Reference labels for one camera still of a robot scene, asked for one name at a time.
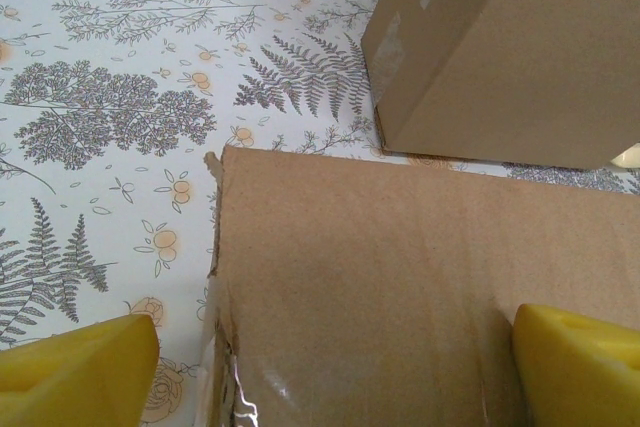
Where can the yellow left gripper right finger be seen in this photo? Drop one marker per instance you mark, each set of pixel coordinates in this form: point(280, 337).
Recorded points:
point(585, 372)

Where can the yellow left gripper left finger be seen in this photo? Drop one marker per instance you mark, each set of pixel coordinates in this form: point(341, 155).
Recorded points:
point(75, 377)

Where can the brown cardboard box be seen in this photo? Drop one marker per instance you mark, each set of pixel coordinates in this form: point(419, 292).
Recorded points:
point(500, 57)
point(400, 272)

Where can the floral table cover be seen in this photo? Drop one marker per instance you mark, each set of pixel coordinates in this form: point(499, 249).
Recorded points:
point(125, 97)

